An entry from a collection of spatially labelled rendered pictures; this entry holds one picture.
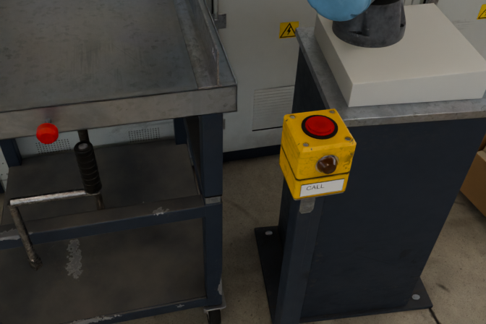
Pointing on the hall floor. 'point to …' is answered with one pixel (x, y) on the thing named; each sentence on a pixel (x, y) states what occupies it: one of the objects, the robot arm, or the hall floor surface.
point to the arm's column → (382, 207)
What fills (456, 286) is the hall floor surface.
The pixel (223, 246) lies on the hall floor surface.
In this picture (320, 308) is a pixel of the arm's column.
